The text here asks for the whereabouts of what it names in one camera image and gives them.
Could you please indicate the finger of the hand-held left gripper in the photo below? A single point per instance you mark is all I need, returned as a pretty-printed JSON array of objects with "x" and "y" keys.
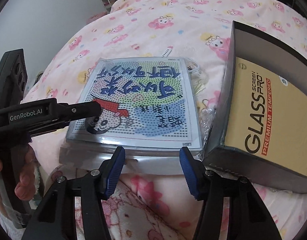
[{"x": 81, "y": 110}]

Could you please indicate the cartoon diamond painting kit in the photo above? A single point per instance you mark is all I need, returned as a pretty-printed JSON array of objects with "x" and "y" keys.
[{"x": 143, "y": 100}]

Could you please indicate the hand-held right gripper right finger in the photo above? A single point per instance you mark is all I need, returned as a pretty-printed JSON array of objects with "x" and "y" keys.
[{"x": 189, "y": 172}]

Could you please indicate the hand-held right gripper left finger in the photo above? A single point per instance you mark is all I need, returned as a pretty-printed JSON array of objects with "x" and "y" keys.
[{"x": 114, "y": 172}]

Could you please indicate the clear plastic accessory bag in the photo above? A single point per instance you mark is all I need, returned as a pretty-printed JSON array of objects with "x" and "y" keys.
[{"x": 193, "y": 67}]

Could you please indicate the black cardboard box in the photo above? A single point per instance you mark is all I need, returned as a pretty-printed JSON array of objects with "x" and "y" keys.
[{"x": 268, "y": 105}]

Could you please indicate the person's left hand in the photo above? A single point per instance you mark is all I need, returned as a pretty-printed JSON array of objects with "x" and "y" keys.
[{"x": 27, "y": 177}]

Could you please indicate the fluffy pink printed blanket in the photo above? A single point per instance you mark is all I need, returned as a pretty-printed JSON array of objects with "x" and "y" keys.
[{"x": 148, "y": 205}]

